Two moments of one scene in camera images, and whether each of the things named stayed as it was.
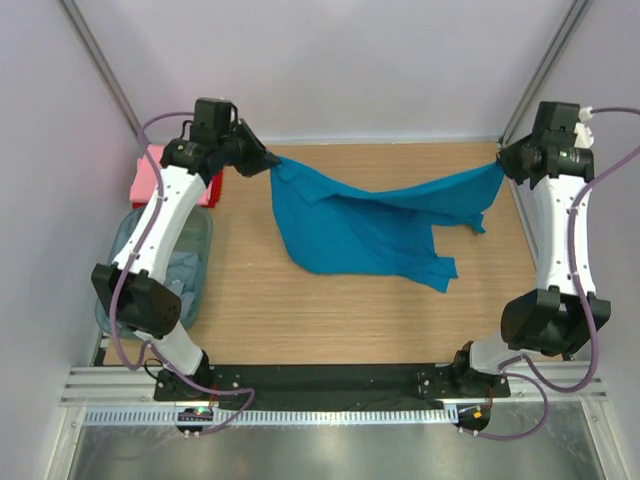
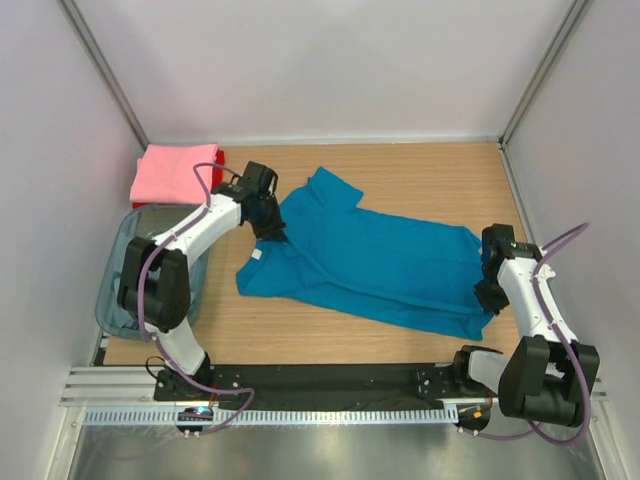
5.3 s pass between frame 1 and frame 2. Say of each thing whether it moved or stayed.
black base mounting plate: stayed
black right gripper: moved
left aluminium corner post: stayed
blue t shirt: moved
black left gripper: moved
